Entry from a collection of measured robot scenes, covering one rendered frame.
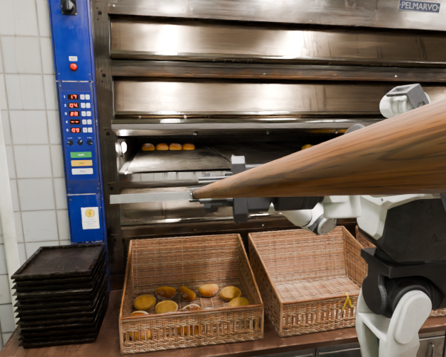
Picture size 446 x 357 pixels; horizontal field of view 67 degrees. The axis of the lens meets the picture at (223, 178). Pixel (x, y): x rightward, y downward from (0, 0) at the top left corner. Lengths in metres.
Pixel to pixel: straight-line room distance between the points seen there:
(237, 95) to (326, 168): 1.53
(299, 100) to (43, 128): 1.21
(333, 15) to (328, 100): 0.41
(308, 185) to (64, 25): 1.56
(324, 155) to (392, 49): 1.89
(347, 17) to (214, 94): 0.78
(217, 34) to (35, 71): 0.83
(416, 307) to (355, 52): 1.29
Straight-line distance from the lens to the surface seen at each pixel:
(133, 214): 1.70
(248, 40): 1.72
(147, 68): 1.65
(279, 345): 1.47
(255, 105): 1.69
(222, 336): 1.44
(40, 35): 1.73
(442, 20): 2.27
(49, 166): 1.72
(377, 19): 2.04
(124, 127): 1.49
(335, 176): 0.16
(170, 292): 1.68
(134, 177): 1.67
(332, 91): 1.87
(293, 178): 0.20
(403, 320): 1.02
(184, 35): 1.68
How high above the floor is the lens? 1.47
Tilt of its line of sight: 11 degrees down
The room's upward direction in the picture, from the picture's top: straight up
